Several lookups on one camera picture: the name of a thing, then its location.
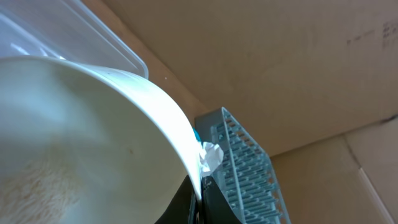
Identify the grey dishwasher rack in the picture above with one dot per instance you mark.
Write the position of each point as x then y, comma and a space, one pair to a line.
246, 176

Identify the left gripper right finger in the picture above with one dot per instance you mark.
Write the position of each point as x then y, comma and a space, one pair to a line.
215, 208

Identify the white bowl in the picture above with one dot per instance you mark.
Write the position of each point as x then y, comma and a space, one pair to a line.
132, 145

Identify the rice and peanut shells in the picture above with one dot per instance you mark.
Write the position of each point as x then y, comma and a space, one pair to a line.
44, 191

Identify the clear plastic bin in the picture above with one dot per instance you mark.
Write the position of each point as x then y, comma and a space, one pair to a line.
66, 30

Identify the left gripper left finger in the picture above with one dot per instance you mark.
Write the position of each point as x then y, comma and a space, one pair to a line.
182, 208

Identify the teal plastic tray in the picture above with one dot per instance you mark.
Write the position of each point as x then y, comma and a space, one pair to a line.
198, 138

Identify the crumpled white napkin right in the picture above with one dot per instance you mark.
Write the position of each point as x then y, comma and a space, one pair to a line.
211, 157

